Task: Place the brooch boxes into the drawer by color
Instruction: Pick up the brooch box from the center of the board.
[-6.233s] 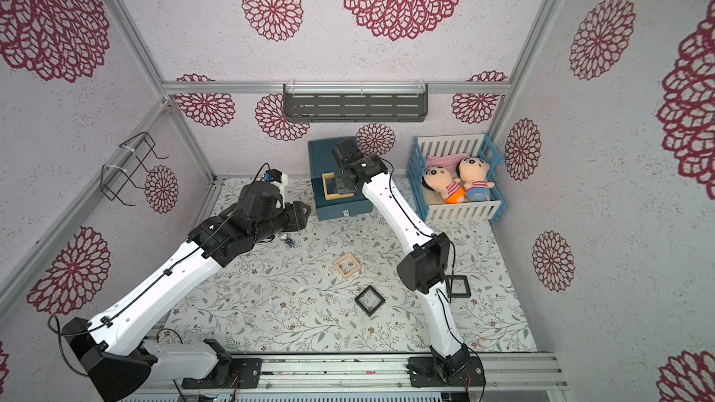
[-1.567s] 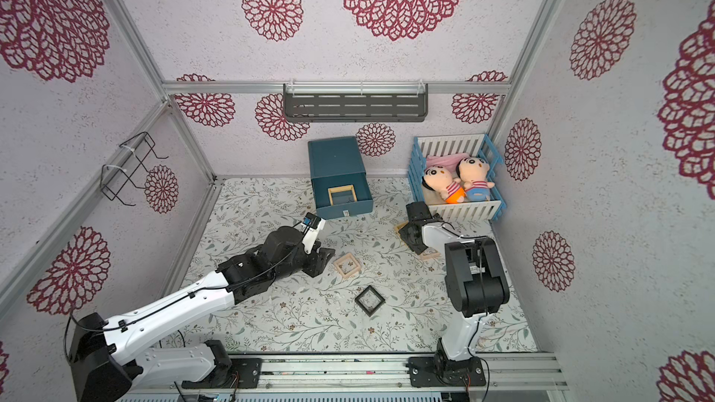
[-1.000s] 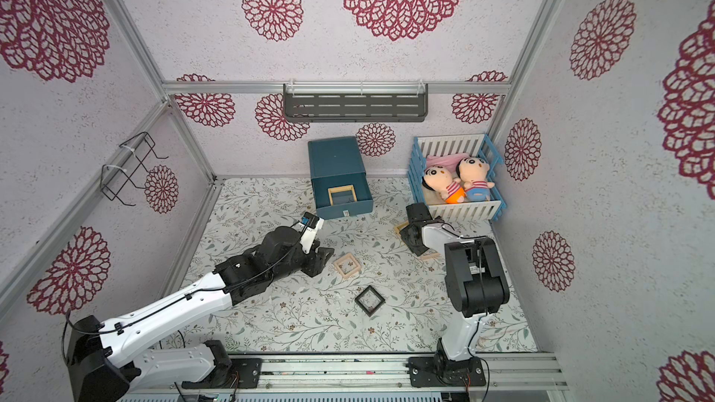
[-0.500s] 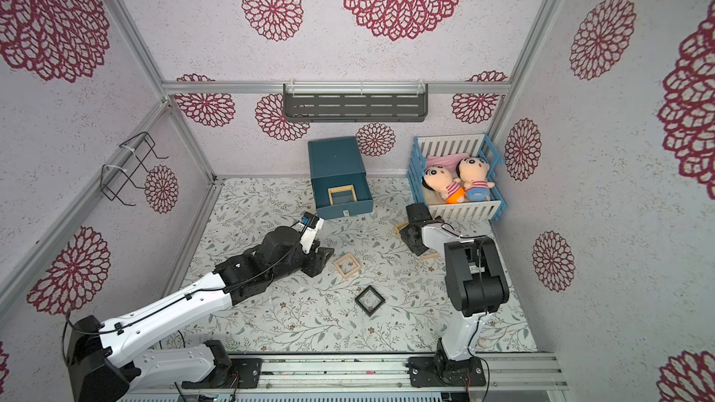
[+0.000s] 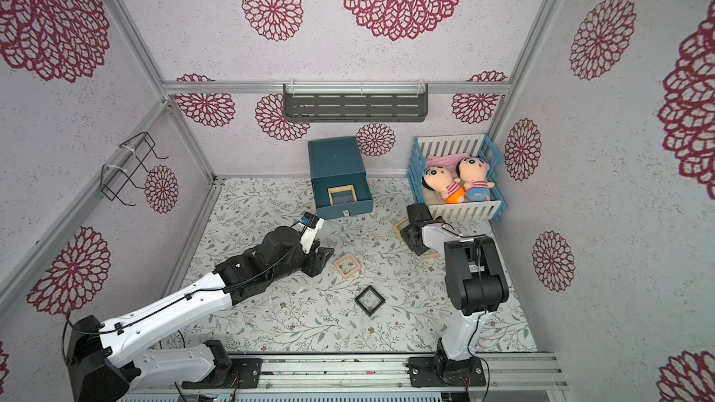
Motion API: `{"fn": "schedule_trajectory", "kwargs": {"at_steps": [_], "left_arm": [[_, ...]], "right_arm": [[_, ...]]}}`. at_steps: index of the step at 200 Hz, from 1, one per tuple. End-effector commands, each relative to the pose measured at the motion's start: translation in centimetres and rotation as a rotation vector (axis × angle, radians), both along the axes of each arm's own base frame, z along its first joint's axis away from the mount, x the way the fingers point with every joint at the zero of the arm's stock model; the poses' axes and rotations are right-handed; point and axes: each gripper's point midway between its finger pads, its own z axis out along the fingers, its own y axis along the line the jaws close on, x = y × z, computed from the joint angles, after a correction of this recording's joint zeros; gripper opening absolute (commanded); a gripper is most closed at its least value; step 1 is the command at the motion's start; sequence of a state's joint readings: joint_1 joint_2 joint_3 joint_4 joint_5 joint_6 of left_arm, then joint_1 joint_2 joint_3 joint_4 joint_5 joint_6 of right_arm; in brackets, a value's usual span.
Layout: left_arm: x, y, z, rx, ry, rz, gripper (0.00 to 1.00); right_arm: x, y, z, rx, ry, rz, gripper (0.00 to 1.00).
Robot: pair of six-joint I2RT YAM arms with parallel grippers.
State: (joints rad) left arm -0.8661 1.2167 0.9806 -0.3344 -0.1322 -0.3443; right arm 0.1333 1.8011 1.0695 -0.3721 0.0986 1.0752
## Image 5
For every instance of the plush doll blue shorts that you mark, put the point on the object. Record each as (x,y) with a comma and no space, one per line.
(473,174)

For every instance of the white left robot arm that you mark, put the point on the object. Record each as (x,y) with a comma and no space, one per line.
(108,359)

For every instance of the grey wall shelf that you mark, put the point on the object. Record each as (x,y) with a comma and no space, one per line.
(359,103)

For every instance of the blue white toy crib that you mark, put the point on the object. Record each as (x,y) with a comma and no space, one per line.
(455,177)

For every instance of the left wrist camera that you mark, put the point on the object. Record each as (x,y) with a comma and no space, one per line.
(308,229)

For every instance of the beige brooch box right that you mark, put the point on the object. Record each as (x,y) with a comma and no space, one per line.
(430,255)

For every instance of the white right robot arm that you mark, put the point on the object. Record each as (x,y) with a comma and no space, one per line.
(476,286)

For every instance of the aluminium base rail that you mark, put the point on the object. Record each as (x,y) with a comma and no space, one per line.
(376,377)

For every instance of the black brooch box centre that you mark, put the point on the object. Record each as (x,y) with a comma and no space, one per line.
(370,301)

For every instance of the pink crib blanket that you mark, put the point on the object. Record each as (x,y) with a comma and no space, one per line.
(449,162)

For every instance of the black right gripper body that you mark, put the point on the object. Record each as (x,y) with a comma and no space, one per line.
(417,222)

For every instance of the small beige brooch box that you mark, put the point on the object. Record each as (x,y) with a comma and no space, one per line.
(347,266)

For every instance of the large yellow brooch box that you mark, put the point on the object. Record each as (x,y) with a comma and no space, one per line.
(342,195)

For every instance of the black wire wall rack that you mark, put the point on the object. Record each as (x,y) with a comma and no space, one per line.
(136,151)

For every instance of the plush doll orange shorts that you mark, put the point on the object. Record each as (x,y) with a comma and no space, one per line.
(442,182)

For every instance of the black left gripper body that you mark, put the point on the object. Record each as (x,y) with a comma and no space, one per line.
(311,263)

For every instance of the teal three-drawer cabinet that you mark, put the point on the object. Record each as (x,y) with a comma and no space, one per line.
(335,162)

